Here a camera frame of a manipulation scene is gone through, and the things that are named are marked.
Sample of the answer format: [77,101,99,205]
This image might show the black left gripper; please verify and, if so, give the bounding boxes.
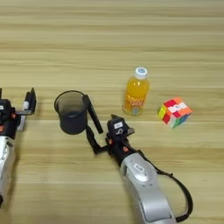
[0,87,38,138]

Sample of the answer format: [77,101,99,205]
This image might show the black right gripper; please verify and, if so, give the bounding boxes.
[85,114,138,168]

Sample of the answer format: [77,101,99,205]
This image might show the white marker black cap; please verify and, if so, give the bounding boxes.
[17,100,31,131]

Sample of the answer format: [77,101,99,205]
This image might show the orange juice bottle white cap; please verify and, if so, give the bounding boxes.
[122,66,151,117]

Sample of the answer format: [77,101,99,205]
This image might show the multicoloured puzzle cube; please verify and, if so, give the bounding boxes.
[157,96,193,130]

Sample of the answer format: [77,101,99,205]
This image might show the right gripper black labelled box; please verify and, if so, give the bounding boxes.
[107,117,130,137]

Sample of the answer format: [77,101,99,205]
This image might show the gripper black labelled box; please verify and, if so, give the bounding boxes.
[0,99,12,117]
[107,117,130,137]

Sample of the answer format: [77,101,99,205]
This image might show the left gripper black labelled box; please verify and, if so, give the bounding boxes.
[0,99,12,117]

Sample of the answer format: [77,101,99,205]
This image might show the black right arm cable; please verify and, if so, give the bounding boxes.
[136,150,194,224]

